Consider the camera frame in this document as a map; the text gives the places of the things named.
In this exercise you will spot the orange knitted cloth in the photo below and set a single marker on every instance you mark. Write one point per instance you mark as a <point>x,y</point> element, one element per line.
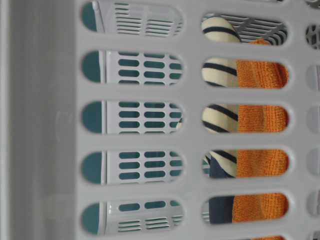
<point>261,162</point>

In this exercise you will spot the white plastic shopping basket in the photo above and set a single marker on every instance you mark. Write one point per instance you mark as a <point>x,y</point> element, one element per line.
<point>43,141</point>

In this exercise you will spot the cream navy striped cloth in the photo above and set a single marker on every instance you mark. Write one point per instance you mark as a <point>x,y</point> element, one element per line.
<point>220,118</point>

